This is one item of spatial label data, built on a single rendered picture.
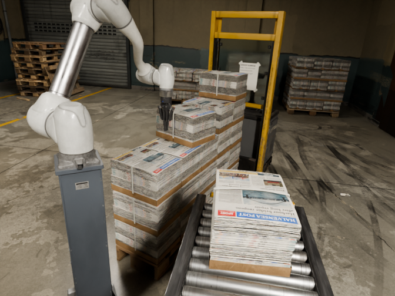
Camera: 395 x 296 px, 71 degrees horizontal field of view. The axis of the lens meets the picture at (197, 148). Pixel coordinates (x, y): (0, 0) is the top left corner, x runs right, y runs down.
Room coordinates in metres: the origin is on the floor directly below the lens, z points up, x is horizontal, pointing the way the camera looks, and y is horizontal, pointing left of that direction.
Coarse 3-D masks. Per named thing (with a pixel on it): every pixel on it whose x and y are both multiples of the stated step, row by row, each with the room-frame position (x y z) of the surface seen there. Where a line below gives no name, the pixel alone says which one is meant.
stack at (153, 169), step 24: (144, 144) 1.91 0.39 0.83; (168, 144) 1.93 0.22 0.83; (216, 144) 2.19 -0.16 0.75; (120, 168) 1.58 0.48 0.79; (144, 168) 1.52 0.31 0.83; (168, 168) 1.55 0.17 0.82; (192, 168) 1.83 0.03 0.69; (216, 168) 2.20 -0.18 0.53; (144, 192) 1.49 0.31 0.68; (192, 192) 1.83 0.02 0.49; (144, 216) 1.50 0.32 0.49; (168, 216) 1.56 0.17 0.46; (120, 240) 1.61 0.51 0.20; (144, 240) 1.50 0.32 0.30; (168, 240) 1.57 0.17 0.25; (144, 264) 1.53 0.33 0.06; (168, 264) 1.56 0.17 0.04
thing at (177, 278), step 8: (200, 200) 1.23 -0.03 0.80; (192, 208) 1.15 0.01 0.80; (200, 208) 1.16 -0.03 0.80; (192, 216) 1.09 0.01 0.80; (200, 216) 1.10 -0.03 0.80; (192, 224) 1.03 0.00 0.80; (192, 232) 0.98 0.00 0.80; (184, 240) 0.92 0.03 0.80; (192, 240) 0.92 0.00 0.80; (184, 248) 0.87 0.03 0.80; (192, 248) 0.88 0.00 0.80; (184, 256) 0.83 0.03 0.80; (176, 264) 0.79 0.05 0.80; (184, 264) 0.79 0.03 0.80; (176, 272) 0.75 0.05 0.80; (184, 272) 0.76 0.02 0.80; (176, 280) 0.72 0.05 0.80; (184, 280) 0.72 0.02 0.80; (168, 288) 0.68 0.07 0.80; (176, 288) 0.68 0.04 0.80
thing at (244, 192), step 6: (216, 186) 0.98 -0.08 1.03; (222, 186) 0.98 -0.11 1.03; (228, 186) 0.98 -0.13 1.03; (216, 192) 0.93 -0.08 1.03; (222, 192) 0.93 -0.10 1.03; (228, 192) 0.94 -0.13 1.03; (234, 192) 0.94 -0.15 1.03; (240, 192) 0.94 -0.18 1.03; (246, 192) 0.94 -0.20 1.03; (252, 192) 0.94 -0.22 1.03; (258, 192) 0.95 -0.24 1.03; (264, 192) 0.95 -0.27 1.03; (270, 192) 0.95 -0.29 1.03; (282, 192) 0.96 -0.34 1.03; (282, 198) 0.91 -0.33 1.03; (288, 198) 0.91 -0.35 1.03
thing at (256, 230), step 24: (216, 216) 0.77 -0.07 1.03; (240, 216) 0.77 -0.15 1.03; (264, 216) 0.78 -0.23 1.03; (288, 216) 0.79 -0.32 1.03; (216, 240) 0.77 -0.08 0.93; (240, 240) 0.77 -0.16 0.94; (264, 240) 0.77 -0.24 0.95; (288, 240) 0.76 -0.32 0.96; (264, 264) 0.76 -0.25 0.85; (288, 264) 0.76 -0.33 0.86
